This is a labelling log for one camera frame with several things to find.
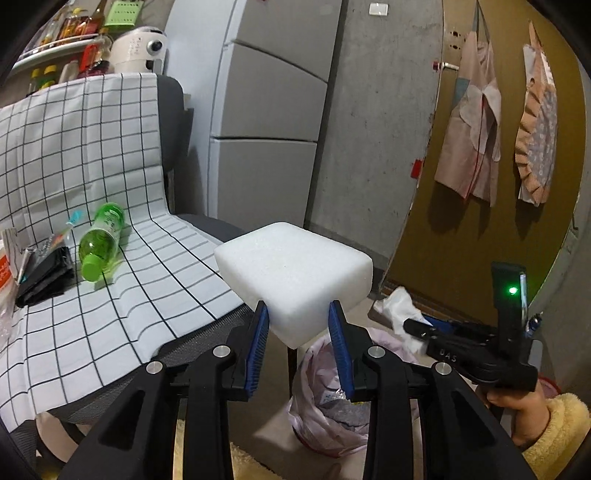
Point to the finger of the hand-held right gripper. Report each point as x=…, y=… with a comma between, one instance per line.
x=418, y=329
x=442, y=326

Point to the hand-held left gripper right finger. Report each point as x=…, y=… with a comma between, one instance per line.
x=341, y=355

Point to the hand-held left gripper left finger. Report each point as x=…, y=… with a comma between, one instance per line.
x=258, y=350

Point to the white tissue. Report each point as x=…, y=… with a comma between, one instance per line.
x=397, y=309

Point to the bin with pink bag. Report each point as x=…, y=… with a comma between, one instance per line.
x=318, y=438

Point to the white sponge block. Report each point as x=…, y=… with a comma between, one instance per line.
x=295, y=272

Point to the green plastic bottle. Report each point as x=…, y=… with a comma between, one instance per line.
x=99, y=240

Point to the black pouch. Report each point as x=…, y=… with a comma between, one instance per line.
x=44, y=281

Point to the small teal wrapper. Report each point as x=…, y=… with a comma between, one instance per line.
x=74, y=220

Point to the clear plastic container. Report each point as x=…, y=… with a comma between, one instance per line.
x=5, y=318

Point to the person's right hand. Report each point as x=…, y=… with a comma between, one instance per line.
x=526, y=415

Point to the mustard yellow door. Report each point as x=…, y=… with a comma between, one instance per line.
x=480, y=240

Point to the person's yellow fleece pants leg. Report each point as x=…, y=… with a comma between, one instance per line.
x=242, y=464

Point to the red tag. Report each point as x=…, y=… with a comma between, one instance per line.
x=416, y=168

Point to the pink apron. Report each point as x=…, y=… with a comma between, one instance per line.
x=471, y=138

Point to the ruffled floral apron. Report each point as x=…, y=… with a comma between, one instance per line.
x=535, y=138

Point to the grey office chair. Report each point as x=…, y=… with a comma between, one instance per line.
x=171, y=120

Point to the white refrigerator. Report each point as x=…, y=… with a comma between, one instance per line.
x=263, y=101

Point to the white checked cloth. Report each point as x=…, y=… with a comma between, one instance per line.
x=92, y=152

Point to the white air fryer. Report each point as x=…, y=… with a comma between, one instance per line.
x=136, y=50

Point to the large soy sauce bottle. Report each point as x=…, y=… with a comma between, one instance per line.
x=94, y=57

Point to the green sauce bottle yellow cap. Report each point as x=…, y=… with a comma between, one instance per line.
x=50, y=76

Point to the dark sauce bottle yellow cap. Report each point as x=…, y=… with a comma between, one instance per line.
x=34, y=81

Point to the green cutlery holder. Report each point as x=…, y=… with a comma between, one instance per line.
x=122, y=11

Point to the tall dark vinegar bottle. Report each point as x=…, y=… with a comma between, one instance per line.
x=97, y=16

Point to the cooking oil bottle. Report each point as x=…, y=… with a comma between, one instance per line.
x=75, y=27

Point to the white wall switch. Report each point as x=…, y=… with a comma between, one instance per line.
x=378, y=8

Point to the white wall shelf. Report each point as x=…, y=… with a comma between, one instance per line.
x=51, y=50

